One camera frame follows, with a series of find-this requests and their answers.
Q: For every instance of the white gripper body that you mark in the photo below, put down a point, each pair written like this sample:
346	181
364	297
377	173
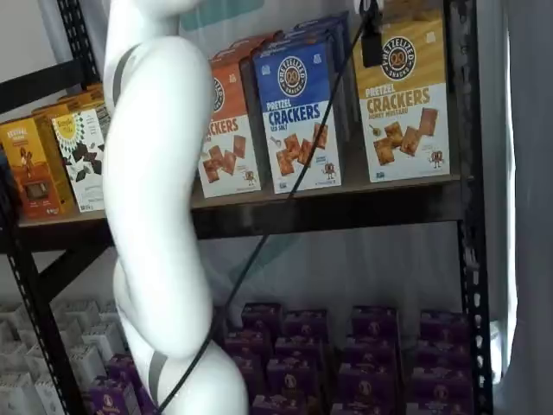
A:
380	3

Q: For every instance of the yellow pretzel crackers box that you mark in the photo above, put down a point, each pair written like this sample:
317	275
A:
415	9
406	138

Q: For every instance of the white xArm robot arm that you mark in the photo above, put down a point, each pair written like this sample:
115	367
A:
151	173

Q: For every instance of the blue pretzel crackers box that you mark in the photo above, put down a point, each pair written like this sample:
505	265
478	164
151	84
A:
322	21
298	40
302	86

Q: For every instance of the orange pretzel crackers box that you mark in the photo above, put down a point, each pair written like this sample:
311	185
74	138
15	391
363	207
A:
231	58
244	46
259	38
233	151

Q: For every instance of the wooden shelf board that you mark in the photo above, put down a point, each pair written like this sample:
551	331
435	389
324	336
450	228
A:
345	192

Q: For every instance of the white black cracker box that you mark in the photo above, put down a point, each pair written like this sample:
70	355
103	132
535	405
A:
82	164
101	119

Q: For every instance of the orange brown snack box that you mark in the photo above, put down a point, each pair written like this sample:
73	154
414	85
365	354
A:
30	173
84	97
45	111

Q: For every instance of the purple snack box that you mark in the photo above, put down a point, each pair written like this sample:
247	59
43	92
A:
146	404
304	322
278	406
220	326
291	378
373	320
441	387
445	324
370	350
440	409
363	409
248	346
298	350
366	382
444	354
112	397
261	315
250	378
121	369

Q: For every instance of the dark blue box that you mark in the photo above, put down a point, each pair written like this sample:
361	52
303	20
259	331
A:
7	186

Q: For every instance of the grey curtain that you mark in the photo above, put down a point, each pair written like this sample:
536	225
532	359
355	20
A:
535	216

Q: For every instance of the white backdrop with teal print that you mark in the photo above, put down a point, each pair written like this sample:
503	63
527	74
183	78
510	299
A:
345	268

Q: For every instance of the black metal shelving frame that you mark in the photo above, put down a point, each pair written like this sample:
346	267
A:
475	302

